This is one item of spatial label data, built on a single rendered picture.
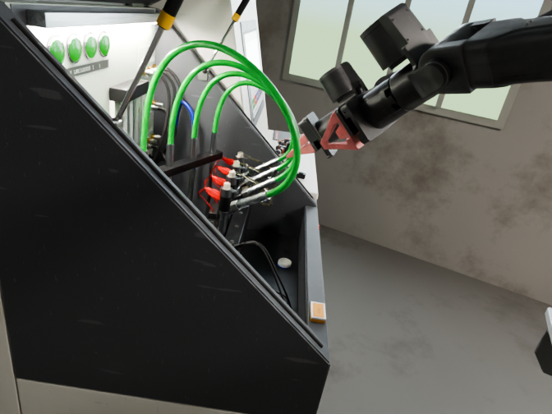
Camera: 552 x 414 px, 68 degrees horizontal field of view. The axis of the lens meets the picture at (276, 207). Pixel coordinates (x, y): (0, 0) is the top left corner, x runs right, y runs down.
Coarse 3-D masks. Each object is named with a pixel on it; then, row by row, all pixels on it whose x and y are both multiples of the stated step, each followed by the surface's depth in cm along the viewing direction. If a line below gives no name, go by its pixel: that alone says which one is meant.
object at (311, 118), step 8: (312, 112) 91; (304, 120) 86; (312, 120) 88; (320, 120) 88; (328, 120) 86; (312, 128) 86; (320, 128) 87; (336, 128) 85; (320, 136) 87; (336, 136) 87; (328, 152) 87
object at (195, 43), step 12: (180, 48) 81; (216, 48) 77; (228, 48) 76; (168, 60) 83; (240, 60) 76; (156, 72) 85; (252, 72) 76; (156, 84) 87; (264, 84) 75; (276, 96) 75; (144, 108) 90; (288, 108) 76; (144, 120) 91; (288, 120) 76; (144, 132) 92; (144, 144) 93; (300, 144) 77; (300, 156) 78; (288, 180) 80; (276, 192) 82
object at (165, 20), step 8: (168, 0) 51; (176, 0) 51; (168, 8) 52; (176, 8) 52; (160, 16) 52; (168, 16) 52; (160, 24) 53; (168, 24) 53; (160, 32) 54; (152, 40) 54; (152, 48) 55; (144, 64) 56; (136, 72) 56; (136, 80) 57; (128, 96) 58; (120, 112) 59; (120, 120) 60
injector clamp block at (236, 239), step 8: (248, 208) 117; (232, 216) 111; (240, 216) 112; (248, 216) 123; (216, 224) 106; (232, 224) 107; (240, 224) 108; (232, 232) 103; (240, 232) 104; (232, 240) 99; (240, 240) 101; (240, 248) 107
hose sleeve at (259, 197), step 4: (264, 192) 83; (252, 196) 85; (256, 196) 84; (260, 196) 83; (264, 196) 83; (240, 200) 87; (244, 200) 86; (248, 200) 85; (252, 200) 85; (256, 200) 84; (260, 200) 84; (240, 204) 86; (244, 204) 86; (248, 204) 86; (252, 204) 85; (240, 208) 87
